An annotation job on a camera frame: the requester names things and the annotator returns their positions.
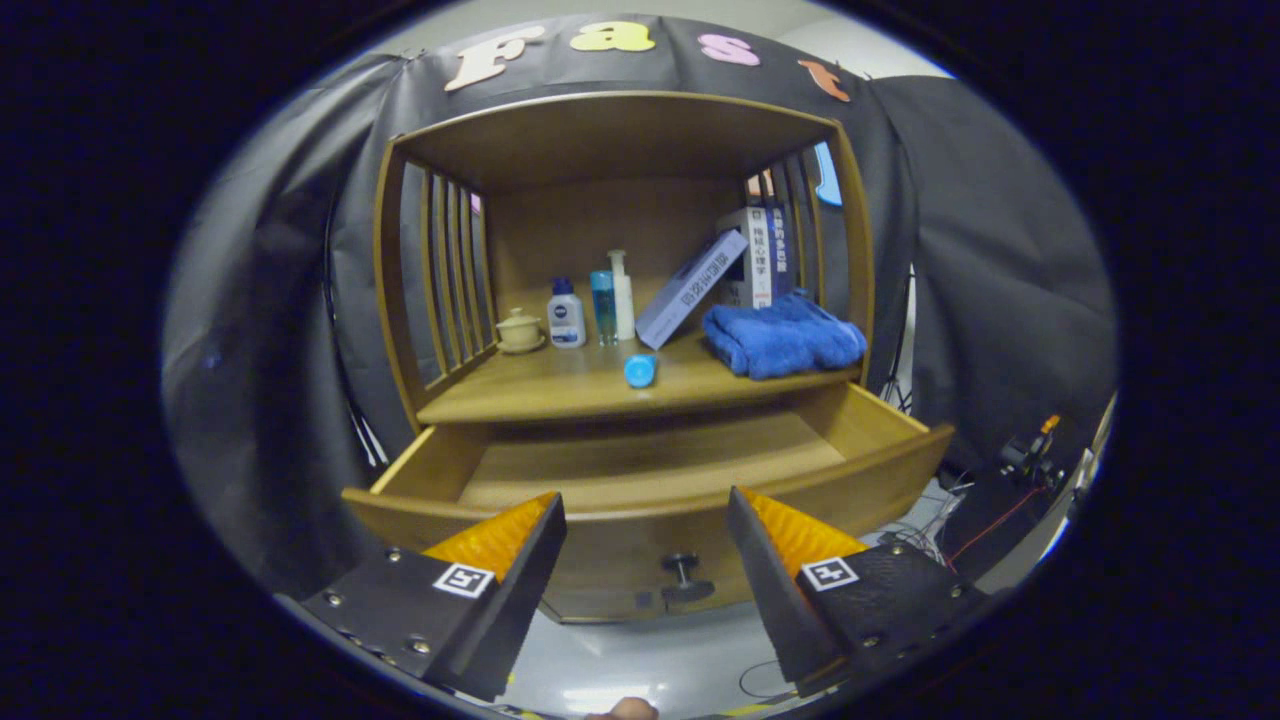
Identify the wooden cabinet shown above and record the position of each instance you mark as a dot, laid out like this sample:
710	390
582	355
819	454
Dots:
600	220

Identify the beige lidded ceramic cup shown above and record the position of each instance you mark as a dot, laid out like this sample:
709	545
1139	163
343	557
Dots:
520	330

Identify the black tripod stand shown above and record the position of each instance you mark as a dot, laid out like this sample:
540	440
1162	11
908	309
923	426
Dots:
900	385

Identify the dark blue book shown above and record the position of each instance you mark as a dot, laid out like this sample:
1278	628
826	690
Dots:
780	250

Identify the white spine book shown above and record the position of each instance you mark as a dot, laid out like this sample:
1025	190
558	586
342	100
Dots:
760	260

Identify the clear blue bottle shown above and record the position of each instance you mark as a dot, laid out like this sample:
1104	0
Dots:
602	305

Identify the wooden countertop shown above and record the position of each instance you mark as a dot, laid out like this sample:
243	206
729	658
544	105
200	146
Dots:
560	385

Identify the wooden drawer with black knob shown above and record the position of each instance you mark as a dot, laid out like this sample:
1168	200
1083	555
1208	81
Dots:
620	460

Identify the white pump bottle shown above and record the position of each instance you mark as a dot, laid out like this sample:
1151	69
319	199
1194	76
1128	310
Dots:
622	305

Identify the beige cloth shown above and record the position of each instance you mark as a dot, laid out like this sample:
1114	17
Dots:
1105	440

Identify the blue and white tube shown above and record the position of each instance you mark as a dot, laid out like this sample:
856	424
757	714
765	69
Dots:
640	371

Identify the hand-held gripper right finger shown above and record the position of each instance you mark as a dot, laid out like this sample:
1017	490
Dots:
775	590

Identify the black backdrop cloth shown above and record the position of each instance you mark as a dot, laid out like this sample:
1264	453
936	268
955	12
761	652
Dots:
1000	250

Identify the folded blue towel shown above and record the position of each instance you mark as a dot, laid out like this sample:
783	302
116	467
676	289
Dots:
785	340

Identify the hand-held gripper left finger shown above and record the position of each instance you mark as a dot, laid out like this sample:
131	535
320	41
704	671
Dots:
510	600

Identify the lavender book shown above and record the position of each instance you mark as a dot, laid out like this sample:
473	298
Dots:
690	290

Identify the white lotion bottle blue cap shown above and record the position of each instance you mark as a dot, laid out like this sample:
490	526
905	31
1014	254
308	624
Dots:
566	320

